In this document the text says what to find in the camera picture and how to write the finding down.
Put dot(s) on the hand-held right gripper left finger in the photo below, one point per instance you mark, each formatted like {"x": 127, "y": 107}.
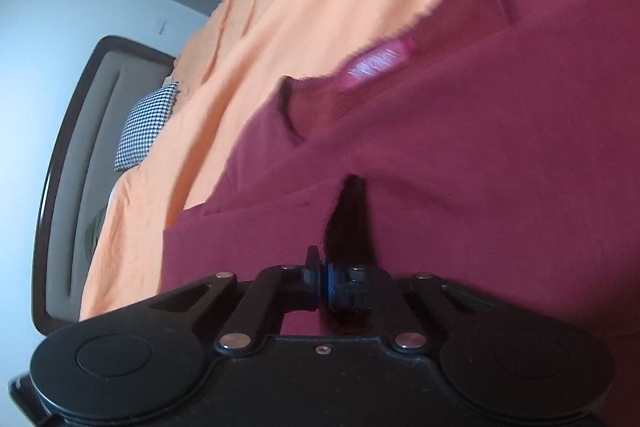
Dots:
{"x": 312, "y": 279}

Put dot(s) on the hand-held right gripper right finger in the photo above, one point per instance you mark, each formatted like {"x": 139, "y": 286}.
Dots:
{"x": 331, "y": 288}

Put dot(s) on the maroon shirt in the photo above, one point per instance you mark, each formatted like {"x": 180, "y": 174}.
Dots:
{"x": 450, "y": 167}

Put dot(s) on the green cloth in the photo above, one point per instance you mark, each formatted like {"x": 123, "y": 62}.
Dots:
{"x": 96, "y": 232}

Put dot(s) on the checkered pillow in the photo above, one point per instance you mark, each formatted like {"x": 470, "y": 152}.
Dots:
{"x": 142, "y": 127}

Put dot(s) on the dark padded headboard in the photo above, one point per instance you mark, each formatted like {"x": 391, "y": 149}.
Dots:
{"x": 75, "y": 187}

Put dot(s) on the orange bed sheet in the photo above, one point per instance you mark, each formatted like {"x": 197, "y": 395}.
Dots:
{"x": 280, "y": 7}

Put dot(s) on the white wall switch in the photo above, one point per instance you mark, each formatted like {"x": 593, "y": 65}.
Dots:
{"x": 162, "y": 26}

